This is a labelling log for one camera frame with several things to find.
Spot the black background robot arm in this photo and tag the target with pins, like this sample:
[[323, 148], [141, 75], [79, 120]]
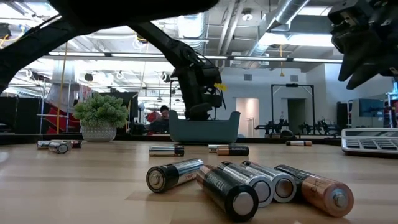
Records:
[[273, 127], [320, 127]]

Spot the person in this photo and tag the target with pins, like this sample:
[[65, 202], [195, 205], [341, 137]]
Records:
[[163, 112]]

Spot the black copper Duracell battery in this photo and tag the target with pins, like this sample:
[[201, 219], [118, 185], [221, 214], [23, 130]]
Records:
[[298, 143], [227, 193], [321, 193], [76, 144], [234, 151]]

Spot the smooth silver ventilation duct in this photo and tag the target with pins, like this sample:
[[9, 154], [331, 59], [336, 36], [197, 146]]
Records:
[[286, 12]]

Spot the black monitor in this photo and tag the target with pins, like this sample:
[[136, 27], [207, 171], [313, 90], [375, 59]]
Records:
[[132, 105]]

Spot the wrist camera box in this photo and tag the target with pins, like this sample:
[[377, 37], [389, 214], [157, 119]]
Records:
[[213, 76], [339, 23]]

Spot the round ceiling sensor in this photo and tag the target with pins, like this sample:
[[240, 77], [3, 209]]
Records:
[[247, 16]]

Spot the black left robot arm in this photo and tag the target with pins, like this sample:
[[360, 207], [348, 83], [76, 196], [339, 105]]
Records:
[[109, 12]]

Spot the black aluminium table frame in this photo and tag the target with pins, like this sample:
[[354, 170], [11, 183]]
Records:
[[18, 139]]

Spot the long white light strip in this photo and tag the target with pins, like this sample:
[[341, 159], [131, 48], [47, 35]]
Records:
[[264, 58]]

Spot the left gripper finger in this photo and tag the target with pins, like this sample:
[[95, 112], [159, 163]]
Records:
[[205, 111], [192, 109]]

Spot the white grey desk calculator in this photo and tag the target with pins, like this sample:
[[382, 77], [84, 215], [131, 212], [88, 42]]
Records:
[[370, 144]]

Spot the dark blue monitor screen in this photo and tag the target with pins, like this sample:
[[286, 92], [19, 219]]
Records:
[[371, 108]]

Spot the red object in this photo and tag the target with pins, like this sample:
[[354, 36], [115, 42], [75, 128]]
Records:
[[151, 116]]

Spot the black partition panel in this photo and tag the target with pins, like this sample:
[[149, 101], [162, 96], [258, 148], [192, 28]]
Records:
[[21, 115]]

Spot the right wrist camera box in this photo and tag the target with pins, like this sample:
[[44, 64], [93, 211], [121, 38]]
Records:
[[339, 23]]

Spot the dark blue-teal plastic bin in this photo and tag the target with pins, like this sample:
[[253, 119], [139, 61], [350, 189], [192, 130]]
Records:
[[203, 132]]

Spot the green potted plant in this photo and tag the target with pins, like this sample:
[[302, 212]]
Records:
[[99, 112]]

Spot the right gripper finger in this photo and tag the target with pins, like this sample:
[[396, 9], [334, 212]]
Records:
[[353, 63], [368, 73]]

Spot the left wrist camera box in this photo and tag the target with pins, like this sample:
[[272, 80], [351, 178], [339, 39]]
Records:
[[213, 76]]

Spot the red panel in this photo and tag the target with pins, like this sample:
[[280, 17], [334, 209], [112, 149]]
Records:
[[53, 121]]

